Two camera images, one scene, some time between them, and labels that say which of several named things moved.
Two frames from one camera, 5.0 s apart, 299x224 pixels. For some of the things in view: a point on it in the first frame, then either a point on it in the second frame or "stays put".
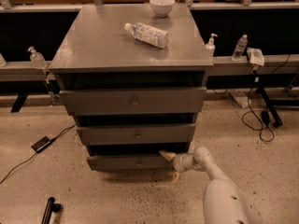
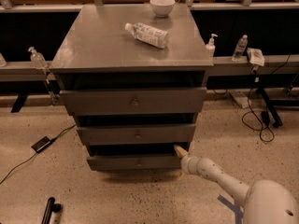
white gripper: x=178 y=162 -> x=189 y=163
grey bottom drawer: x=143 y=162 stays put
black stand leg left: x=19 y=102 stays put
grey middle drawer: x=136 y=133 stays put
